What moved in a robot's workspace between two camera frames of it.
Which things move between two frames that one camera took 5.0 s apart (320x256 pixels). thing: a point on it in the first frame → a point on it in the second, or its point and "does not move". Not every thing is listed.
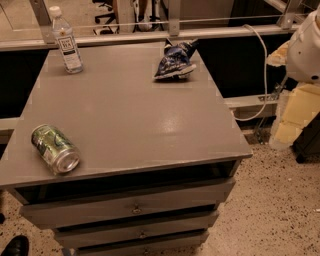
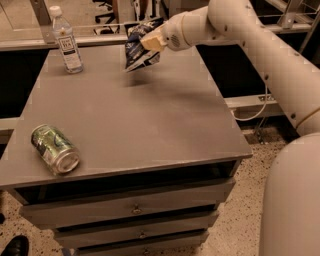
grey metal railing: (44, 32) does not move
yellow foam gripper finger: (295, 108) → (176, 35)
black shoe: (18, 246) does not move
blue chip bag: (176, 63) → (138, 56)
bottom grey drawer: (152, 247) does not move
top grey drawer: (101, 207) does not move
